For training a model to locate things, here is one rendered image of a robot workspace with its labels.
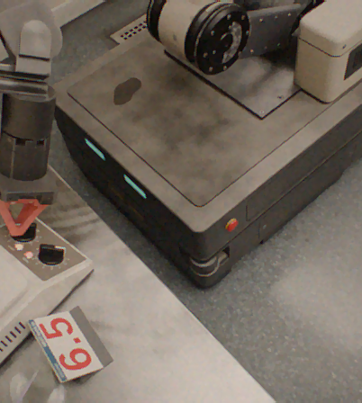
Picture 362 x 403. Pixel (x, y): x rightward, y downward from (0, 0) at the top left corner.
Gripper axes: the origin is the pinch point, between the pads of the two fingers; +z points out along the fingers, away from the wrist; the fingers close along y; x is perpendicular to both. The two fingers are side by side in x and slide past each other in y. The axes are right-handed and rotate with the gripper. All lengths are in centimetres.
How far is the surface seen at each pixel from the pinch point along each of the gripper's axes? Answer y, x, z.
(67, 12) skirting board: -170, 54, 18
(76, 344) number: 15.0, 4.9, 6.9
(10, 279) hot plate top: 8.9, -2.3, 0.6
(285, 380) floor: -1, 71, 56
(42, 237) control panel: 1.0, 3.3, 1.3
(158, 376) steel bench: 22.3, 12.8, 6.2
